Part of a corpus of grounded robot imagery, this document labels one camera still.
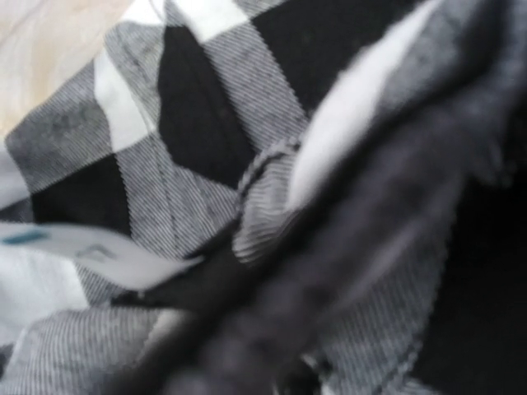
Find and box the black white plaid shirt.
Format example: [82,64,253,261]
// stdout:
[1,1,526,394]

